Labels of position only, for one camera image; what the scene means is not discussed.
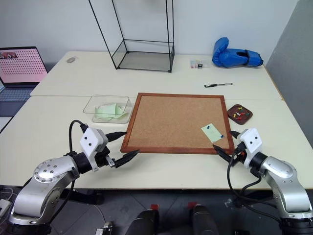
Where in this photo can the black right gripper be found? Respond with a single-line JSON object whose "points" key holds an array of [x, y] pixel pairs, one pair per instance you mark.
{"points": [[238, 153]]}

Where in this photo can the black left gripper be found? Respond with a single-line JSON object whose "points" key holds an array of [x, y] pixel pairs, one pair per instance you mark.
{"points": [[104, 156]]}

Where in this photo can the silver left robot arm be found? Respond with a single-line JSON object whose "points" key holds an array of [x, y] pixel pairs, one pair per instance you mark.
{"points": [[46, 176]]}

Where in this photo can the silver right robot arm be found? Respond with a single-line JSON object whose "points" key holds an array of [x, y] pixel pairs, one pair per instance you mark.
{"points": [[281, 178]]}

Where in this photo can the light green paper note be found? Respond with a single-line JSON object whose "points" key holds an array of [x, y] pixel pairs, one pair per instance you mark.
{"points": [[213, 133]]}

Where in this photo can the wood-framed cork board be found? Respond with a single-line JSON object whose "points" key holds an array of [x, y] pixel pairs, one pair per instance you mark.
{"points": [[171, 117]]}

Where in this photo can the brown square pin tray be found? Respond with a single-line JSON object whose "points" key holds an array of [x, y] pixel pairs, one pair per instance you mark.
{"points": [[239, 114]]}

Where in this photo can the clear plastic box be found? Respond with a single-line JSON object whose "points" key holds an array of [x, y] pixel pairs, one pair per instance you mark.
{"points": [[97, 117]]}

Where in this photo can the black ballpoint pen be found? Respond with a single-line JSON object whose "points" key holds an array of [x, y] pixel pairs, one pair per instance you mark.
{"points": [[217, 85]]}

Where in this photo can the dark rounded shape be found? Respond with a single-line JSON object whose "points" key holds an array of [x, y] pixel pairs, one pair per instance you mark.
{"points": [[204, 220], [144, 222]]}

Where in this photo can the small clear compartment case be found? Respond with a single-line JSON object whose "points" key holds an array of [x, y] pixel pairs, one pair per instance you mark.
{"points": [[199, 63]]}

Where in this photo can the blue boxing glove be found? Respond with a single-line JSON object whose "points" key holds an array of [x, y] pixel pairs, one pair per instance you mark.
{"points": [[232, 56]]}

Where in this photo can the black-framed glass terrarium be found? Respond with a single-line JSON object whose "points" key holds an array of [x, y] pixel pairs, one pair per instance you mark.
{"points": [[144, 57]]}

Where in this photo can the small grey oval object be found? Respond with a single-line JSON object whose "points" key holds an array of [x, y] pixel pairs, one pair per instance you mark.
{"points": [[71, 60]]}

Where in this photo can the grey partition panel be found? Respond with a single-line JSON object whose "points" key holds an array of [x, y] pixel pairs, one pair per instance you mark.
{"points": [[291, 56]]}

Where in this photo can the laptop with pink screen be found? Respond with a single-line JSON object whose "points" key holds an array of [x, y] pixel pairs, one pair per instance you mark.
{"points": [[19, 71]]}

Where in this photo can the white power strip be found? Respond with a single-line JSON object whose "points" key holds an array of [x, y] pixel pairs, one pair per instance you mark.
{"points": [[3, 206]]}

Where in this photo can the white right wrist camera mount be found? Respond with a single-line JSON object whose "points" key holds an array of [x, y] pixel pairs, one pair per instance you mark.
{"points": [[252, 143]]}

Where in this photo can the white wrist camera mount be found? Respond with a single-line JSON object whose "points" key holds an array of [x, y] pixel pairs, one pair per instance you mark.
{"points": [[252, 143], [90, 143]]}

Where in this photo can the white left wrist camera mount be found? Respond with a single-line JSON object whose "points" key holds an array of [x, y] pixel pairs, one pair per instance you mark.
{"points": [[90, 143]]}

